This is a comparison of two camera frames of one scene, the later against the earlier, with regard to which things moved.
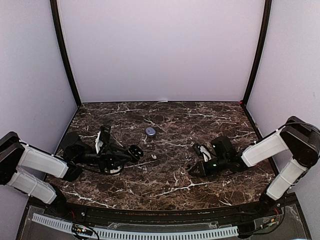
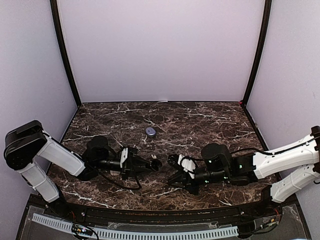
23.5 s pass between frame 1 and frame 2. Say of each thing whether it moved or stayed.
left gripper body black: moved
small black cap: moved
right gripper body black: moved
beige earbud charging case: stayed
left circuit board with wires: stayed
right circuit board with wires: stayed
